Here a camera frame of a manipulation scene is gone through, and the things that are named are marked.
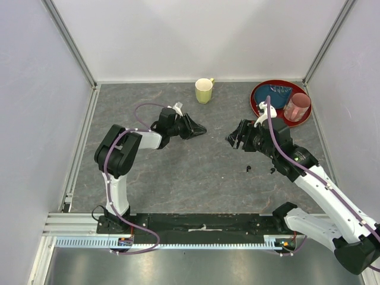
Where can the pink patterned cup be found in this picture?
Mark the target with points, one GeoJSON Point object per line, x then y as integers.
{"type": "Point", "coordinates": [297, 106]}

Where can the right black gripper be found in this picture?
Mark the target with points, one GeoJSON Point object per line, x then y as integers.
{"type": "Point", "coordinates": [246, 127]}

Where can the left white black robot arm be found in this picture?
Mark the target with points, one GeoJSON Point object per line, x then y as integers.
{"type": "Point", "coordinates": [116, 154]}

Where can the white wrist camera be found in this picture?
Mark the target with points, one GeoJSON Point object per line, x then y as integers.
{"type": "Point", "coordinates": [267, 112]}
{"type": "Point", "coordinates": [178, 108]}

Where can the red round tray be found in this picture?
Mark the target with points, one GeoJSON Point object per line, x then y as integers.
{"type": "Point", "coordinates": [296, 89]}

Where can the blue ceramic plate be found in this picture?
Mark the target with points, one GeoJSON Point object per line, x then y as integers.
{"type": "Point", "coordinates": [279, 95]}

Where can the light blue cable duct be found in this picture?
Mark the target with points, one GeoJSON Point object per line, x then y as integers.
{"type": "Point", "coordinates": [269, 243]}

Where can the yellow green mug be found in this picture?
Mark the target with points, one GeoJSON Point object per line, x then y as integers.
{"type": "Point", "coordinates": [204, 89]}

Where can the left aluminium frame post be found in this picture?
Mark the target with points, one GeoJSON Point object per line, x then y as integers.
{"type": "Point", "coordinates": [69, 40]}

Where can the aluminium frame post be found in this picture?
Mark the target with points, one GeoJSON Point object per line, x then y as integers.
{"type": "Point", "coordinates": [331, 35]}
{"type": "Point", "coordinates": [69, 40]}

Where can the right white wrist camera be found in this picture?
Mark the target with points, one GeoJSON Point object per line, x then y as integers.
{"type": "Point", "coordinates": [267, 112]}

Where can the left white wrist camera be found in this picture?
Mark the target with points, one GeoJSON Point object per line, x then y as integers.
{"type": "Point", "coordinates": [178, 108]}

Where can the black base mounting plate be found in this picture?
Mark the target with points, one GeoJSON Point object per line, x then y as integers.
{"type": "Point", "coordinates": [195, 228]}

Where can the right aluminium frame post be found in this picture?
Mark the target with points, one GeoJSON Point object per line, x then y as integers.
{"type": "Point", "coordinates": [331, 35]}

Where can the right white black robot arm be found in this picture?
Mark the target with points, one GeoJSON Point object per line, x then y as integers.
{"type": "Point", "coordinates": [351, 235]}

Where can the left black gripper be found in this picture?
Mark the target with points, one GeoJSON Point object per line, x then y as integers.
{"type": "Point", "coordinates": [190, 126]}

